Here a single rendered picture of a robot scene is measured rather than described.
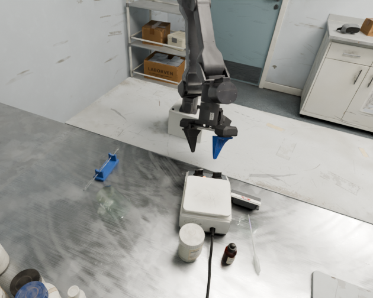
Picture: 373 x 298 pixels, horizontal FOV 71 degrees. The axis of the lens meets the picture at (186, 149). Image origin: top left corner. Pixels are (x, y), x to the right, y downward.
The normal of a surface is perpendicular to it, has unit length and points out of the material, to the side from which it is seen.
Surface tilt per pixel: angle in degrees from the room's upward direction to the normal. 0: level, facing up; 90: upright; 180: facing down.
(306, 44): 90
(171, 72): 92
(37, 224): 0
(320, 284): 0
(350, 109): 90
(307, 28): 90
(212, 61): 36
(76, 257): 0
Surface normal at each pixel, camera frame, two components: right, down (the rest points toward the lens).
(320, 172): 0.07, -0.77
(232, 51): -0.37, 0.58
